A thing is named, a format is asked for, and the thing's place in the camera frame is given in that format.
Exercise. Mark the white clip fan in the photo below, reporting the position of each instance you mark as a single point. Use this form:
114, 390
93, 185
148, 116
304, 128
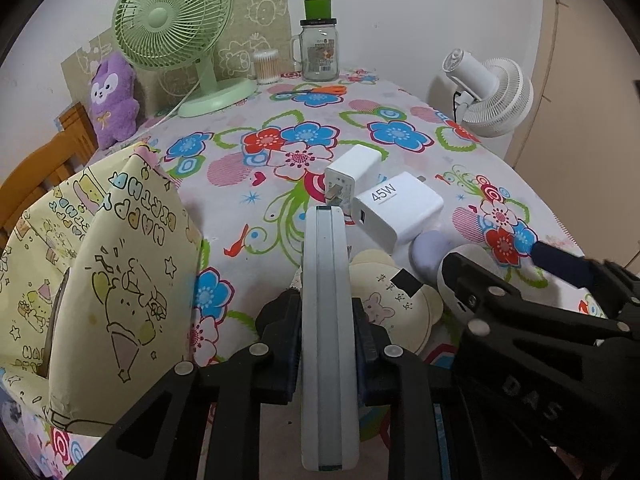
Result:
492, 97

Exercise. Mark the wooden chair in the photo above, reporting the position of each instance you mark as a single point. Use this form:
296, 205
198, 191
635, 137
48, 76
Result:
46, 167

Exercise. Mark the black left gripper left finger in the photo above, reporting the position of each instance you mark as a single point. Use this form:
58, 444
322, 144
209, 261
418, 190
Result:
205, 421

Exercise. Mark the purple plush toy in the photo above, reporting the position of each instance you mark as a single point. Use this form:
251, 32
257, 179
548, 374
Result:
113, 108

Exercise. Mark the cotton swab container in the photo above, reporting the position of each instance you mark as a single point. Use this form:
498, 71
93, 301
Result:
266, 66

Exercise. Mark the floral tablecloth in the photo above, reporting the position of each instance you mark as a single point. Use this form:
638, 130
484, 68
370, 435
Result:
247, 176

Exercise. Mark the white 45W charger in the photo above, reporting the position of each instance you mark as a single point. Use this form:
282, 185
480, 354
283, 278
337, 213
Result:
393, 213

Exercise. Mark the cream bear shaped pad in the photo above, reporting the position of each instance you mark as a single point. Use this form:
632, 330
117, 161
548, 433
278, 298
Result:
393, 298

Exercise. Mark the yellow cartoon fabric storage box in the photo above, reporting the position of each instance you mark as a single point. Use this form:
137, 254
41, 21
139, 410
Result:
96, 292

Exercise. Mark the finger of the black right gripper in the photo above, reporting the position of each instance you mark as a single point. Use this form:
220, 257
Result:
494, 301
614, 289

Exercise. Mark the white cube charger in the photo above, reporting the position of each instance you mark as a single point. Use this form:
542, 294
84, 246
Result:
351, 174

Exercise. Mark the lavender round device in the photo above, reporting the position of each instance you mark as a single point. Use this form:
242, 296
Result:
426, 253

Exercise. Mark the white power bank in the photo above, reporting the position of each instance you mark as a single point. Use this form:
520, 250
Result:
330, 423

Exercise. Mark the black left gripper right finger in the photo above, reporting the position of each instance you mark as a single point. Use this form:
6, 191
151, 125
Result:
390, 375

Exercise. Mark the green desk fan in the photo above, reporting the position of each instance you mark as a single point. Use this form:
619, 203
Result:
169, 34

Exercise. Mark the glass mason jar mug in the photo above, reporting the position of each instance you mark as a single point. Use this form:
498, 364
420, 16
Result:
315, 48

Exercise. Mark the beige cartoon board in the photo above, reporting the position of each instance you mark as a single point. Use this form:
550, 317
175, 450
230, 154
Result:
254, 25

